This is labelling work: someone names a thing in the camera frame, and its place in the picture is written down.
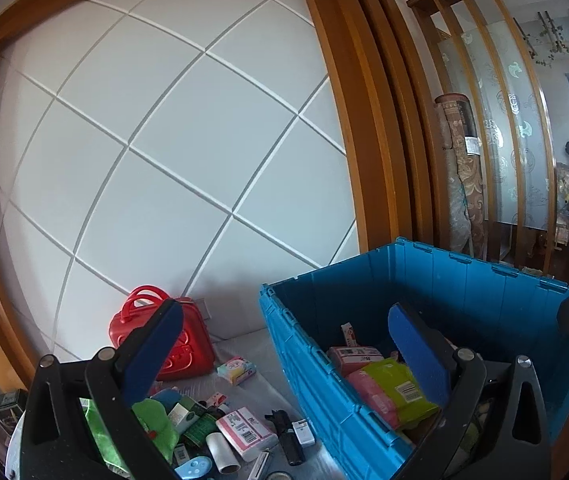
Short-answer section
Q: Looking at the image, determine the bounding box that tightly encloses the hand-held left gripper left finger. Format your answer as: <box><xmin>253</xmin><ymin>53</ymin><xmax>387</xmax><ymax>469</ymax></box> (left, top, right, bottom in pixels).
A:
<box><xmin>18</xmin><ymin>298</ymin><xmax>185</xmax><ymax>480</ymax></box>

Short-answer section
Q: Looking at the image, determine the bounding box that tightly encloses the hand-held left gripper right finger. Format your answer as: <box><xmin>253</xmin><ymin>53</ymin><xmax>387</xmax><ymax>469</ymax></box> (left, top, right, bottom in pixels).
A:
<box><xmin>387</xmin><ymin>302</ymin><xmax>550</xmax><ymax>480</ymax></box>

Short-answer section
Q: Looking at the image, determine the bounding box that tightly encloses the green wet wipes pack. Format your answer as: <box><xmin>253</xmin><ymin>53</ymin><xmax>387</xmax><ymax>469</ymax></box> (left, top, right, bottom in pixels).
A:
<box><xmin>362</xmin><ymin>358</ymin><xmax>440</xmax><ymax>429</ymax></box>

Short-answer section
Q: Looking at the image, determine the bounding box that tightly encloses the pink wet wipes pack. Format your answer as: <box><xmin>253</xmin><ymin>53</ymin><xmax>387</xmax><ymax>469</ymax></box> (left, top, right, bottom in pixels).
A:
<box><xmin>347</xmin><ymin>370</ymin><xmax>401</xmax><ymax>429</ymax></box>

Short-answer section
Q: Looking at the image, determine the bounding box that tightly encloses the pink box with barcode label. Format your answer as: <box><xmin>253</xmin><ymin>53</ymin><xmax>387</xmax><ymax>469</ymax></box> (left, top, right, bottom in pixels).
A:
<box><xmin>327</xmin><ymin>345</ymin><xmax>385</xmax><ymax>378</ymax></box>

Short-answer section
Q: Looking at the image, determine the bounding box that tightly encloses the blue plastic storage crate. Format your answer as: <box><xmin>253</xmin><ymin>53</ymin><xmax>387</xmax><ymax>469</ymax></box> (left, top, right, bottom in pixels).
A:
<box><xmin>258</xmin><ymin>237</ymin><xmax>569</xmax><ymax>480</ymax></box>

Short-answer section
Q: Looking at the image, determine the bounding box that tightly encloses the white covered desktop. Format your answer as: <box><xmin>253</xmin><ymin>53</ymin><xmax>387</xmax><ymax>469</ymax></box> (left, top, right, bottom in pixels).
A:
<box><xmin>4</xmin><ymin>330</ymin><xmax>345</xmax><ymax>480</ymax></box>

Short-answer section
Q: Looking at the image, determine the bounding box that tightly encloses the red toy suitcase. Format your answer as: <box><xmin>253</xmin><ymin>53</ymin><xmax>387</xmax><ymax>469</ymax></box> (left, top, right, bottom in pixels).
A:
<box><xmin>108</xmin><ymin>285</ymin><xmax>216</xmax><ymax>382</ymax></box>

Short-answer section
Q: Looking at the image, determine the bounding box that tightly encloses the small white green box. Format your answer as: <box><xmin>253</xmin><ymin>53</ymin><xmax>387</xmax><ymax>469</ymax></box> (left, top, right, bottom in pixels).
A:
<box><xmin>167</xmin><ymin>402</ymin><xmax>200</xmax><ymax>433</ymax></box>

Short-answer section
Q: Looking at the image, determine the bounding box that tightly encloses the pastel tissue pack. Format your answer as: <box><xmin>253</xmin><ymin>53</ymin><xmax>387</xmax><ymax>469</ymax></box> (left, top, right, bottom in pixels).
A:
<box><xmin>216</xmin><ymin>356</ymin><xmax>258</xmax><ymax>386</ymax></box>

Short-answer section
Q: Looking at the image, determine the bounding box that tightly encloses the dark green box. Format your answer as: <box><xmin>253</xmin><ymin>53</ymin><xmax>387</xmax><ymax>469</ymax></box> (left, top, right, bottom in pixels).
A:
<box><xmin>184</xmin><ymin>412</ymin><xmax>220</xmax><ymax>448</ymax></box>

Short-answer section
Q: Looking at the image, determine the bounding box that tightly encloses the white paper roll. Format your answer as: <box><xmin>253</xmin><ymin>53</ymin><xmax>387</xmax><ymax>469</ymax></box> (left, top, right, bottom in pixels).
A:
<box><xmin>205</xmin><ymin>432</ymin><xmax>240</xmax><ymax>476</ymax></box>

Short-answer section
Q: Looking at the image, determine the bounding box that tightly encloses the light blue plastic toy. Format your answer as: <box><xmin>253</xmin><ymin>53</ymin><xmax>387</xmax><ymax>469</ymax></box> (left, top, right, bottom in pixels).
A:
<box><xmin>174</xmin><ymin>455</ymin><xmax>214</xmax><ymax>480</ymax></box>

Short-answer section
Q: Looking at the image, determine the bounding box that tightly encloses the pink white box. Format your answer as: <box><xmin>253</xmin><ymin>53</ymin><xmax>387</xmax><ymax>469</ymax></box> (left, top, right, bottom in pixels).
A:
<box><xmin>214</xmin><ymin>407</ymin><xmax>278</xmax><ymax>462</ymax></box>

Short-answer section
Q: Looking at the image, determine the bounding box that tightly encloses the black handheld device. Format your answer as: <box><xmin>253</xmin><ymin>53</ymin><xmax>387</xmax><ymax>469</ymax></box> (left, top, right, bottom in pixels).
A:
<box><xmin>264</xmin><ymin>409</ymin><xmax>306</xmax><ymax>466</ymax></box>

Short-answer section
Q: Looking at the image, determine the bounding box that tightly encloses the dark printed box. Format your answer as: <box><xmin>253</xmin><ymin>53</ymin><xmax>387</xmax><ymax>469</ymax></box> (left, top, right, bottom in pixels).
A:
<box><xmin>0</xmin><ymin>389</ymin><xmax>28</xmax><ymax>428</ymax></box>

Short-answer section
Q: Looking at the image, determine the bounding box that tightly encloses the white slim box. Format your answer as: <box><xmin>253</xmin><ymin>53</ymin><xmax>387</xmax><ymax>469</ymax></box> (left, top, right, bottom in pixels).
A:
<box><xmin>247</xmin><ymin>452</ymin><xmax>272</xmax><ymax>480</ymax></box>

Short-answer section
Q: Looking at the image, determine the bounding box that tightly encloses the rolled patterned carpet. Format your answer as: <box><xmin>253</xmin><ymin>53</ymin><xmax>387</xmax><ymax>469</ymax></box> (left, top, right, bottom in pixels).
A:
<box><xmin>435</xmin><ymin>92</ymin><xmax>490</xmax><ymax>261</ymax></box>

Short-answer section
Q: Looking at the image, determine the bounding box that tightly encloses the wooden slat glass partition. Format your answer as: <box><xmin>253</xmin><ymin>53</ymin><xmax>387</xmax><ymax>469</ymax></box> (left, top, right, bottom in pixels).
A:
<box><xmin>407</xmin><ymin>0</ymin><xmax>558</xmax><ymax>276</ymax></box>

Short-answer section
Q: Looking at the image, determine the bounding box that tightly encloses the hanging vine decoration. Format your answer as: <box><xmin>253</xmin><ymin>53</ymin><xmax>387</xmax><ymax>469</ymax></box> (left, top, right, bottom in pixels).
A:
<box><xmin>515</xmin><ymin>10</ymin><xmax>569</xmax><ymax>68</ymax></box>

